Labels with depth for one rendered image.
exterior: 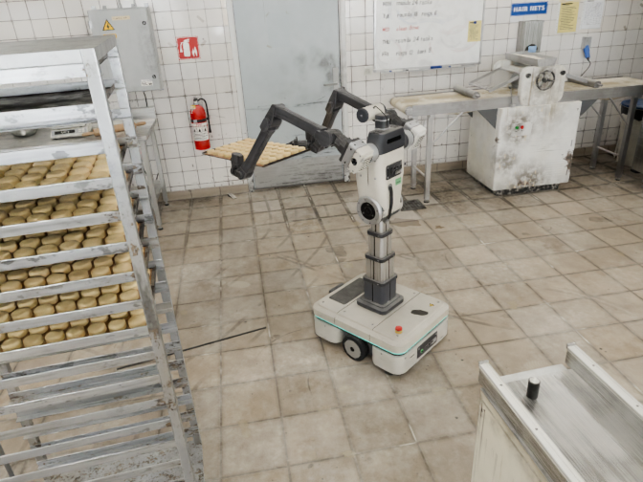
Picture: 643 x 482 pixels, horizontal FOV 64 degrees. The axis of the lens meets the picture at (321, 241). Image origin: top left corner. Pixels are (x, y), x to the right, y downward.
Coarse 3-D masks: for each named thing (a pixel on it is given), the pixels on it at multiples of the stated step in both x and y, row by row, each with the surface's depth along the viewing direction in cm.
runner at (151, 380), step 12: (108, 384) 153; (120, 384) 154; (132, 384) 155; (144, 384) 156; (60, 396) 150; (72, 396) 151; (84, 396) 152; (0, 408) 147; (12, 408) 148; (24, 408) 149
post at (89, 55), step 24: (96, 72) 115; (96, 96) 117; (120, 168) 125; (120, 192) 127; (144, 264) 138; (144, 288) 140; (144, 312) 143; (168, 384) 155; (168, 408) 158; (192, 480) 173
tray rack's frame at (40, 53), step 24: (0, 48) 127; (24, 48) 123; (48, 48) 119; (72, 48) 116; (96, 48) 116; (144, 456) 221; (168, 456) 220; (192, 456) 219; (48, 480) 212; (72, 480) 212; (144, 480) 210; (168, 480) 209
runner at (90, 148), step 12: (72, 144) 123; (84, 144) 124; (96, 144) 124; (0, 156) 120; (12, 156) 121; (24, 156) 121; (36, 156) 122; (48, 156) 123; (60, 156) 123; (72, 156) 124
